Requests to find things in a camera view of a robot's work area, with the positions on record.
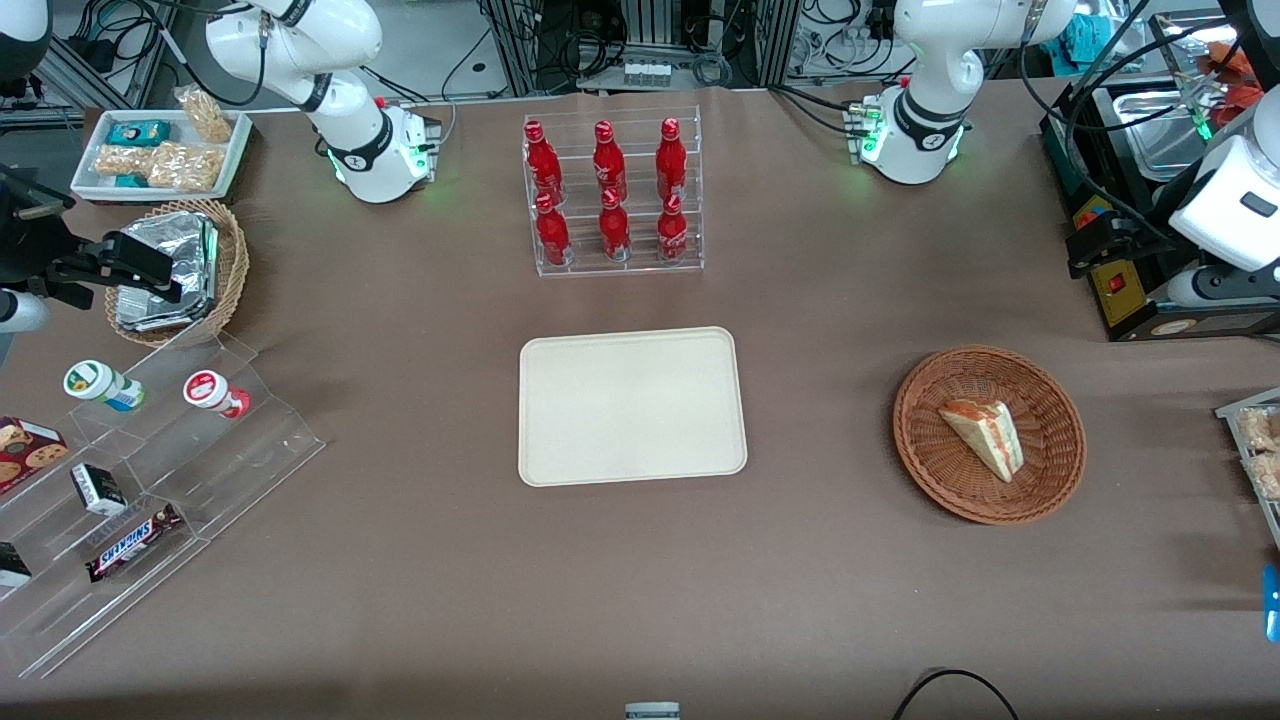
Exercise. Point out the small tan wicker basket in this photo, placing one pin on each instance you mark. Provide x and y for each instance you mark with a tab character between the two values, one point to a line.
232	260

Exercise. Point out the silver foil wrapped package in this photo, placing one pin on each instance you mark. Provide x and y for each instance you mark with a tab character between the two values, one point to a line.
190	250

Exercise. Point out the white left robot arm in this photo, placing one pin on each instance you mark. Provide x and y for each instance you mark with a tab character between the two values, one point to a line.
940	60

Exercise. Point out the triangular sandwich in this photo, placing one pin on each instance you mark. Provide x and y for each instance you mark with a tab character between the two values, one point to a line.
985	438

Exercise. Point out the red soda bottle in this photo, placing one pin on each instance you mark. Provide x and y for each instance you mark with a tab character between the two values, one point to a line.
553	235
672	232
608	160
671	160
543	165
614	230

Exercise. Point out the clear bag of crackers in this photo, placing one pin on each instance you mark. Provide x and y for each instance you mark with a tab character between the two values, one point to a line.
122	162

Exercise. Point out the clear bag of peanuts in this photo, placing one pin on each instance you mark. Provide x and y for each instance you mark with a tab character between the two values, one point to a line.
205	115

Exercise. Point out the large clear snack bag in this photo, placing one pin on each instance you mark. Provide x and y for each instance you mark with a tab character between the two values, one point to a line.
185	167

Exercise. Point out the red cookie box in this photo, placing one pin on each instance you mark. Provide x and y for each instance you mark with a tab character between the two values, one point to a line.
25	450

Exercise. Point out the teal snack box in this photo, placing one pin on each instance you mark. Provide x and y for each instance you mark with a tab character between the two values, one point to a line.
138	133

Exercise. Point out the blue plastic object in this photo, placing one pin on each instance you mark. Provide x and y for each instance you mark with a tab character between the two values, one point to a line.
1272	600

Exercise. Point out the orange fried food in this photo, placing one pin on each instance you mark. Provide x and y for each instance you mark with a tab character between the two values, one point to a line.
1228	65

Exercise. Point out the brown table cover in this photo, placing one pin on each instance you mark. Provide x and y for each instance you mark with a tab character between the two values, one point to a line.
450	600

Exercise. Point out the large brown wicker basket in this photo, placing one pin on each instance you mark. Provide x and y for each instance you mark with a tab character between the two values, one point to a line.
940	470

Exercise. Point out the clear acrylic stepped shelf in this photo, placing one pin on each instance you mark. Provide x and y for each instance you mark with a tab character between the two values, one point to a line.
240	450

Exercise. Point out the small teal snack packet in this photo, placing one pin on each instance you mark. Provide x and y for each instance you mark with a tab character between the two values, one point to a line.
132	181

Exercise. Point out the clear acrylic bottle rack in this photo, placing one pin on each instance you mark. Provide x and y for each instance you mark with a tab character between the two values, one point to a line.
640	268

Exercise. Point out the green lid yoghurt cup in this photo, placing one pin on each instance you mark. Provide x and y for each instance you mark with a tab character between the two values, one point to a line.
100	385

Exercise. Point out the white power strip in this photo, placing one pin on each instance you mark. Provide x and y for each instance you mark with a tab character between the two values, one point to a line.
648	73

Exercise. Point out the small black white box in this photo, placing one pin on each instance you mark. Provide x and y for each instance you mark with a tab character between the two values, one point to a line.
98	490

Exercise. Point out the red lid yoghurt cup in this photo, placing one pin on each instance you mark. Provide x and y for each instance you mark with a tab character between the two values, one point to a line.
212	392

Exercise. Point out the grey white small device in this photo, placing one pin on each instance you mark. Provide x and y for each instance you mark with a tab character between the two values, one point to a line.
652	712

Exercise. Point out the clear tray with snacks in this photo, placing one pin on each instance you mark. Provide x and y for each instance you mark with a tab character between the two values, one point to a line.
1240	420

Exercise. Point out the snickers chocolate bar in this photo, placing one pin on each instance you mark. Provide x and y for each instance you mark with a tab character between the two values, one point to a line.
132	542

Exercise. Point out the beige plastic tray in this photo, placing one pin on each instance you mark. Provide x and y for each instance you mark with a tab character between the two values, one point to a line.
630	405

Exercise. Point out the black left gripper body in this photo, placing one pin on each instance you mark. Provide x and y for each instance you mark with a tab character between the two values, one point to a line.
1147	237

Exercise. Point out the black food warmer appliance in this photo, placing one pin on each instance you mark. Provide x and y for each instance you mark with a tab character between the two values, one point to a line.
1130	310

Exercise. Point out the white rectangular snack tray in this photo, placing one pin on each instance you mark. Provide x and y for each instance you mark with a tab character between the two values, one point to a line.
85	180

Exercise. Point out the metal warmer pan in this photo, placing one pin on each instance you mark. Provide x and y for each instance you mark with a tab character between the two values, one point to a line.
1150	140

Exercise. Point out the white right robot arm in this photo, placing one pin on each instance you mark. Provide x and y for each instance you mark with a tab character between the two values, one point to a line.
300	40

